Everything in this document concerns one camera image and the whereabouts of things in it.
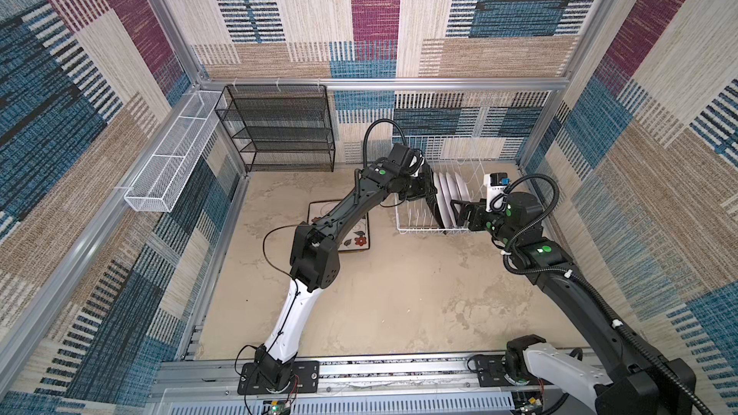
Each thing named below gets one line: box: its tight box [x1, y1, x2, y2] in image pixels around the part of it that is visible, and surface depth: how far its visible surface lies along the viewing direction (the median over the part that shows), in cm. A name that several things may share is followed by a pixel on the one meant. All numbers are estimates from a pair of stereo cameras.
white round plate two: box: [443, 171, 463, 227], surface depth 91 cm
